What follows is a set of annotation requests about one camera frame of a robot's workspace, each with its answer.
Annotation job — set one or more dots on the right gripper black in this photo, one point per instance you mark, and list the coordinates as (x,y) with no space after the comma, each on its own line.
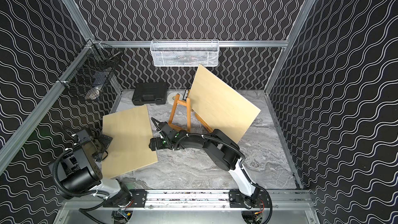
(152,144)

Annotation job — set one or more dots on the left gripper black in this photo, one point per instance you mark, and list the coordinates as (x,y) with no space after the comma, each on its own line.
(101,141)

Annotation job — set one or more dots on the plywood board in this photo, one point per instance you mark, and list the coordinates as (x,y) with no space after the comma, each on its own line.
(129,150)
(220,106)

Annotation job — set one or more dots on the wooden easel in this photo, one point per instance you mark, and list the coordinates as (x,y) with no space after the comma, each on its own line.
(181,106)
(204,124)

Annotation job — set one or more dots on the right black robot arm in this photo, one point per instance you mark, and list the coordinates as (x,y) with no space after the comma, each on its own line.
(224,153)

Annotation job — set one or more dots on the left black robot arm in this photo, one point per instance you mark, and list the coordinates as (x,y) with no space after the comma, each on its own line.
(76,172)

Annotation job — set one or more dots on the white tape roll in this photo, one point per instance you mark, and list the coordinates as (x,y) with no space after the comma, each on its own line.
(171,97)

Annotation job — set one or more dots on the black plastic tool case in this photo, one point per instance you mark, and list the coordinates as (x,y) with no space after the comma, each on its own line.
(150,93)

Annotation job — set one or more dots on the small black tray box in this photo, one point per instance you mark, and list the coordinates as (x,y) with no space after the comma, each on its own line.
(186,94)

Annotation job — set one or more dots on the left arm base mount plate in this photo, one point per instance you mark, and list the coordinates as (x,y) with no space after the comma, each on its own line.
(135,198)

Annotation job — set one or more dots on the black wire mesh basket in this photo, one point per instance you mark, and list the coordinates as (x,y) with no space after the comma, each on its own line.
(94,72)

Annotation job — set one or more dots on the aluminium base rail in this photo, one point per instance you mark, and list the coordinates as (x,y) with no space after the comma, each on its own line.
(193,207)

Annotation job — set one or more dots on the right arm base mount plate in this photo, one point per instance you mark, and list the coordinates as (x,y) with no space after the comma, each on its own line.
(260,199)

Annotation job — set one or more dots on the white wire mesh basket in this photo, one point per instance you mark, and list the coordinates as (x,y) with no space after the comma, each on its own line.
(185,53)

